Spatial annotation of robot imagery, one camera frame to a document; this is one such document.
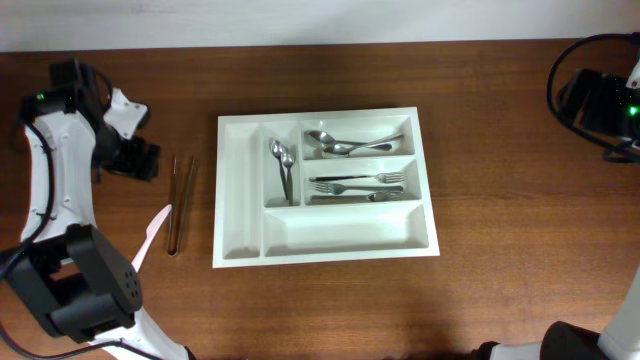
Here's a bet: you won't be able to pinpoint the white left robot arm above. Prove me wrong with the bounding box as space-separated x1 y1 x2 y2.
1 85 193 359

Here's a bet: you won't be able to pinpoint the small steel teaspoon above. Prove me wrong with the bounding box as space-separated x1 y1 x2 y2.
270 139 289 200
281 148 295 206

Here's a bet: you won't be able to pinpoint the long steel tongs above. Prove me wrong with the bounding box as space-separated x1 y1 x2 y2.
166 154 197 257

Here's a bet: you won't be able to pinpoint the white plastic knife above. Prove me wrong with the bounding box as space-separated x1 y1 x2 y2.
131 204 173 272

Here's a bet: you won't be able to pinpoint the steel tablespoon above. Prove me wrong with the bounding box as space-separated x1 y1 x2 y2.
304 130 393 151
321 132 404 158

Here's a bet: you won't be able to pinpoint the steel fork horizontal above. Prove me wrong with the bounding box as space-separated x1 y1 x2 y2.
308 172 405 184

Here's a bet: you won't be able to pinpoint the white cutlery tray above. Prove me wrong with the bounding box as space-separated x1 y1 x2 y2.
213 107 440 268

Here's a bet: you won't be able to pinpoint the steel fork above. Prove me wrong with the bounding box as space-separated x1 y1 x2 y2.
310 192 403 204

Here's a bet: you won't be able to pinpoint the steel fork slanted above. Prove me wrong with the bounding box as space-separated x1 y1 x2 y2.
311 182 404 195

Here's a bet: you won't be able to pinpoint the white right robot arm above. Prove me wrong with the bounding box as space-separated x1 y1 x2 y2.
473 32 639 360

